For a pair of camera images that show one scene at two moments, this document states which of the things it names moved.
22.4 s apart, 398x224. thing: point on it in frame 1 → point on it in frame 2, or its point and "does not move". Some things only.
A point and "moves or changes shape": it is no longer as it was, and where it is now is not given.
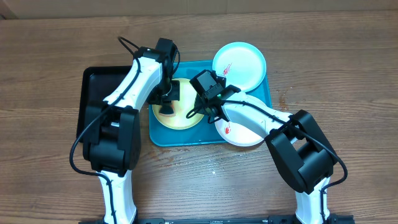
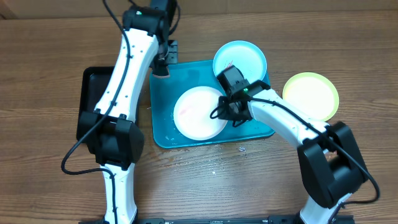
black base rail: (272, 219) does not move
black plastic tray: (98, 83) does not move
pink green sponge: (168, 115) moves or changes shape
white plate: (237, 134) → (191, 114)
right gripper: (206, 110) → (228, 116)
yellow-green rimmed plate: (187, 98) → (313, 94)
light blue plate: (242, 65) does not move
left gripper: (176, 96) → (174, 48)
